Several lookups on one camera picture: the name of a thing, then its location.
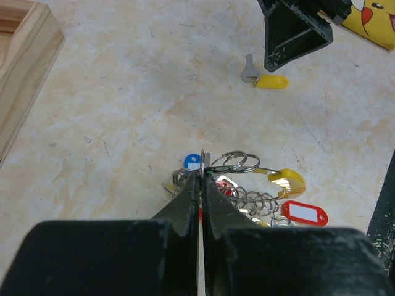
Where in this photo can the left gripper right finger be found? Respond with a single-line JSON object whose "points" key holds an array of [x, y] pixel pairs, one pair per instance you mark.
{"points": [[244, 258]]}

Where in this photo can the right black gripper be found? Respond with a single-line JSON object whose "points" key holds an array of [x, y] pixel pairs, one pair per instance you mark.
{"points": [[294, 29]]}

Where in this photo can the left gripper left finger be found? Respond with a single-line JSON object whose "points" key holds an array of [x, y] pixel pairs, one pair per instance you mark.
{"points": [[158, 256]]}

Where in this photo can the key with yellow tag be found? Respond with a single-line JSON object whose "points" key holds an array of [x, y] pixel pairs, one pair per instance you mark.
{"points": [[252, 75]]}

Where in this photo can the red key tag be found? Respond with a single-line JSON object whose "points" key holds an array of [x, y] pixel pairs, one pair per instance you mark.
{"points": [[304, 213]]}

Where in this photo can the blue key tag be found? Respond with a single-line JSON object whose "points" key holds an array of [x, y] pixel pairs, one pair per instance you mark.
{"points": [[192, 162]]}

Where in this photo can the wooden clothes rack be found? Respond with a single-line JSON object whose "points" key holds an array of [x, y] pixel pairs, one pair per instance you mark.
{"points": [[31, 40]]}

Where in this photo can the black base frame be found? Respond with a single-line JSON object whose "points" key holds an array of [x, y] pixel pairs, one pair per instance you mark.
{"points": [[381, 226]]}

